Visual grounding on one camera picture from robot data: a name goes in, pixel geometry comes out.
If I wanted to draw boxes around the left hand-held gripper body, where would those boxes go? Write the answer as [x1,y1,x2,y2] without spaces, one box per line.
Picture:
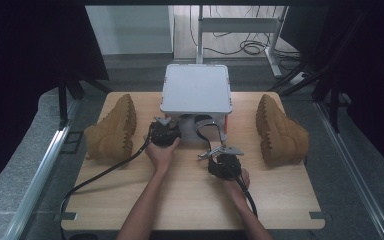
[148,116,181,148]

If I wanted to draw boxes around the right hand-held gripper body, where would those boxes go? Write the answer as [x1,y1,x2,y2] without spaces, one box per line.
[208,145,244,182]

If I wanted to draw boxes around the tan suede boot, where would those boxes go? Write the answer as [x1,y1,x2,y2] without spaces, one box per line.
[83,93,138,163]
[255,94,310,168]

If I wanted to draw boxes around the person's left hand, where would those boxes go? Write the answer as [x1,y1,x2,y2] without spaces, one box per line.
[144,135,182,174]

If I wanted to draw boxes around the person's right hand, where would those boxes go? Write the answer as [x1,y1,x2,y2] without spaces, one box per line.
[222,168,252,202]

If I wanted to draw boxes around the black metal stand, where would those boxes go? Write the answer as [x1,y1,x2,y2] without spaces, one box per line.
[57,74,113,127]
[269,63,352,134]

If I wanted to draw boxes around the white panel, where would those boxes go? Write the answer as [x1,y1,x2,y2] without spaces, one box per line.
[85,4,175,56]

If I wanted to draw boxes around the white power strip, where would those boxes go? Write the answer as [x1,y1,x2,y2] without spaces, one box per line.
[289,71,308,86]

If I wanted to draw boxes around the dark curtain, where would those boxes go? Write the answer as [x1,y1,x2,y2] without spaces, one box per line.
[281,0,384,184]
[0,0,110,201]

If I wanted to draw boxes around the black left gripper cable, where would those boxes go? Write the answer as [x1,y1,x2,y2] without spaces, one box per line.
[59,136,153,240]

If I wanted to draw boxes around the black floor cables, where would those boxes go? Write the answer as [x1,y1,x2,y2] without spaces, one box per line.
[189,4,302,63]

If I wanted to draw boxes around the white metal desk frame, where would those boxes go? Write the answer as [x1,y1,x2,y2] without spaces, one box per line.
[195,4,287,79]

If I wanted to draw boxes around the aluminium rail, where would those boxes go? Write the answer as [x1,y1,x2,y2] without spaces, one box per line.
[1,126,72,240]
[314,101,384,240]

